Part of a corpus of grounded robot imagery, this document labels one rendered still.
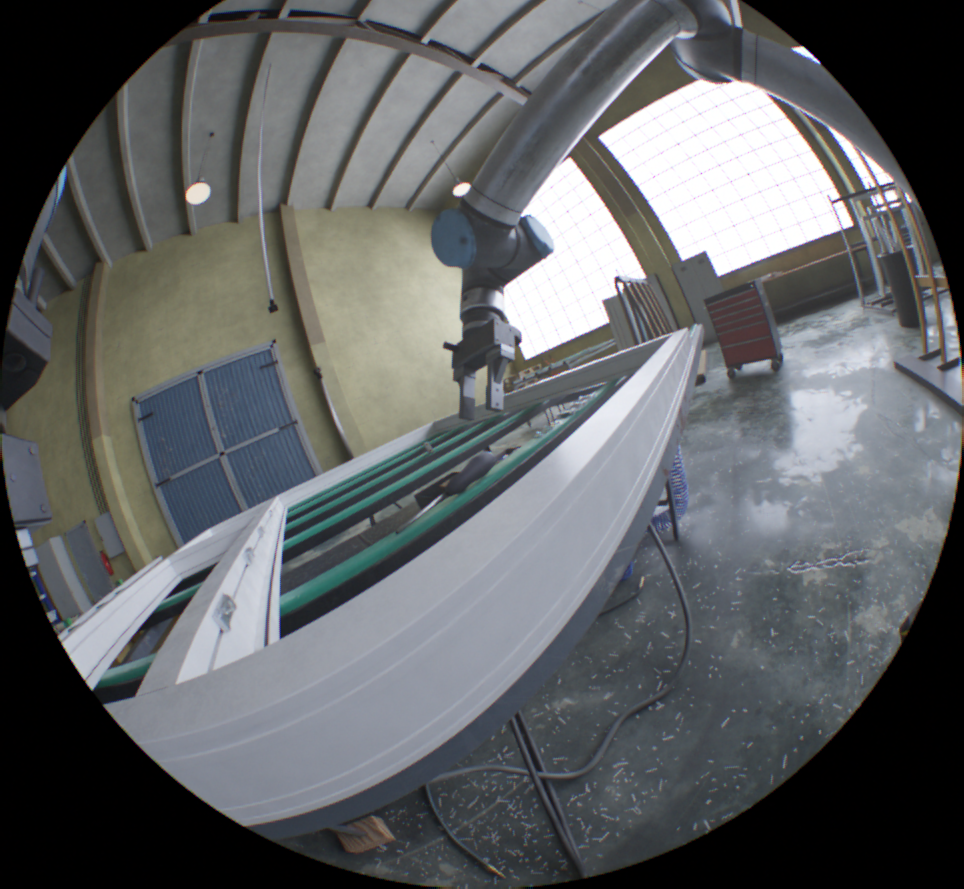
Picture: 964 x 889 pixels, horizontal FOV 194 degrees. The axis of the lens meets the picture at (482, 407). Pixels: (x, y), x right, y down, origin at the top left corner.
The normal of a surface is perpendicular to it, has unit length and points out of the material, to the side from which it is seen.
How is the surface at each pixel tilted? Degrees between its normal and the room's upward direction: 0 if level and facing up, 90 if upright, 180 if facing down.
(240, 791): 90
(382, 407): 90
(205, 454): 90
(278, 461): 90
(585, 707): 0
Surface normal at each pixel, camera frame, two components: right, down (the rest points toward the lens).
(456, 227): -0.72, 0.38
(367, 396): 0.60, -0.22
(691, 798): -0.40, -0.92
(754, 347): -0.86, 0.39
